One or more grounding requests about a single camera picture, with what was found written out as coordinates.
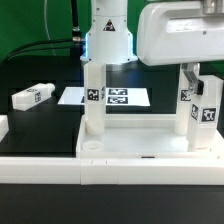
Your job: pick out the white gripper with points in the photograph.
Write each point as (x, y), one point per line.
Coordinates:
(179, 32)

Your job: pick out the white desk top tray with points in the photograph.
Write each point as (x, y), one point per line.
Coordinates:
(142, 136)

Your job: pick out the fiducial marker sheet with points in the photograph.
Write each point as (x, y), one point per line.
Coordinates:
(114, 96)

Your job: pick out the white left fence block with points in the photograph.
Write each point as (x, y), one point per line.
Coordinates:
(4, 128)

